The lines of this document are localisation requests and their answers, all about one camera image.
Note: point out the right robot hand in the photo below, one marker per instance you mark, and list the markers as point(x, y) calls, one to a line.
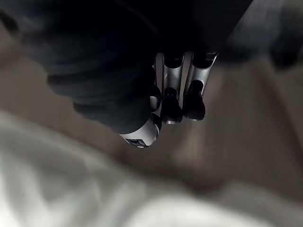
point(99, 59)

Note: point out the white bed sheet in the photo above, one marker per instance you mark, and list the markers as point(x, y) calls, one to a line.
point(71, 179)

